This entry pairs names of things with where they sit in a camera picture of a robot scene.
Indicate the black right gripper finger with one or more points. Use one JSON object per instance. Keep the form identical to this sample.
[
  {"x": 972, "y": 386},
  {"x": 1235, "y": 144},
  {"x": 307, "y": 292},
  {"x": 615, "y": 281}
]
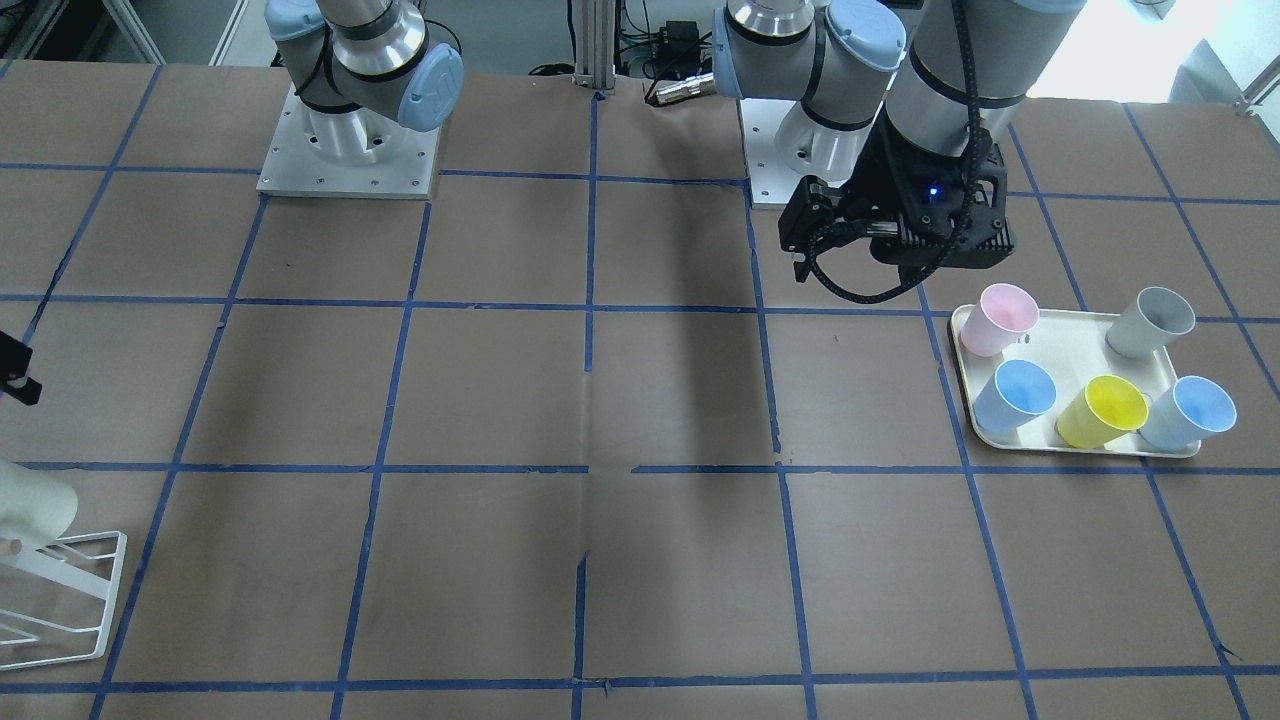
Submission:
[{"x": 15, "y": 379}]

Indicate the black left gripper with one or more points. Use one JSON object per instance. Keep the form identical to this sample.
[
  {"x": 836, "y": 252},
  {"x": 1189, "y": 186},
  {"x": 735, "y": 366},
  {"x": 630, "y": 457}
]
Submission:
[{"x": 886, "y": 168}]

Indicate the white ikea cup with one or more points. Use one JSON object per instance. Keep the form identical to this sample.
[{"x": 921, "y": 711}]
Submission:
[{"x": 36, "y": 508}]

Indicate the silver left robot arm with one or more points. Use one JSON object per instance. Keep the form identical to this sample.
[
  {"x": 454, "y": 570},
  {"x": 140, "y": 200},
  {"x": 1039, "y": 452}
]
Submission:
[{"x": 964, "y": 67}]

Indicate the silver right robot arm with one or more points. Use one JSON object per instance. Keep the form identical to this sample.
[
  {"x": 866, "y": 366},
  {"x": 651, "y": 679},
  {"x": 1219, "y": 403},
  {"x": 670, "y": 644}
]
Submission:
[{"x": 145, "y": 185}]

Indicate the pink cup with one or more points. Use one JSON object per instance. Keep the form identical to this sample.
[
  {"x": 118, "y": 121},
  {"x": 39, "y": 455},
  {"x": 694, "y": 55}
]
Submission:
[{"x": 1003, "y": 314}]

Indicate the light blue cup near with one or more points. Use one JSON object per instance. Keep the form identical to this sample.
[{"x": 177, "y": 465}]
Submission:
[{"x": 1018, "y": 392}]

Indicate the light blue cup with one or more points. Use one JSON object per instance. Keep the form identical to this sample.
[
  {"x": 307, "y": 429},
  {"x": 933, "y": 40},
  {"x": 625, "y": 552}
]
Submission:
[
  {"x": 1018, "y": 392},
  {"x": 1192, "y": 409}
]

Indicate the beige cup tray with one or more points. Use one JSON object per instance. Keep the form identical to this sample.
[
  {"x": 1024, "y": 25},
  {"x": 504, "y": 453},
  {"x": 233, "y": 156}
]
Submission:
[{"x": 1071, "y": 347}]

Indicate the grey cup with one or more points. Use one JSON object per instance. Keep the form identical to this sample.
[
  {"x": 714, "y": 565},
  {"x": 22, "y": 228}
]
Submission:
[{"x": 1156, "y": 317}]

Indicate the yellow cup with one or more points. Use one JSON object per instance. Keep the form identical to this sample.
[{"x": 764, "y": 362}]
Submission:
[{"x": 1106, "y": 408}]

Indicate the light blue cup far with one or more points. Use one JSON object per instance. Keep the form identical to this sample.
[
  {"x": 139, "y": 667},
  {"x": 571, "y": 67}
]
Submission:
[{"x": 1192, "y": 409}]

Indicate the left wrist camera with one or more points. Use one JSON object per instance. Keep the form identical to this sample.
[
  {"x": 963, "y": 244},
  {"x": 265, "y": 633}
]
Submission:
[{"x": 814, "y": 205}]

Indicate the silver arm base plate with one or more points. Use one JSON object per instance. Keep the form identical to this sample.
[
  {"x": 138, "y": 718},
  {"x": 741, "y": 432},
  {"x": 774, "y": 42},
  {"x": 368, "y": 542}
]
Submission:
[
  {"x": 780, "y": 160},
  {"x": 357, "y": 155}
]

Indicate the white wire cup rack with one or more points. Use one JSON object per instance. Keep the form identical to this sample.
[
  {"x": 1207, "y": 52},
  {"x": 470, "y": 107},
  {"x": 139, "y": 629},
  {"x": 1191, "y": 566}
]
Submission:
[{"x": 59, "y": 601}]

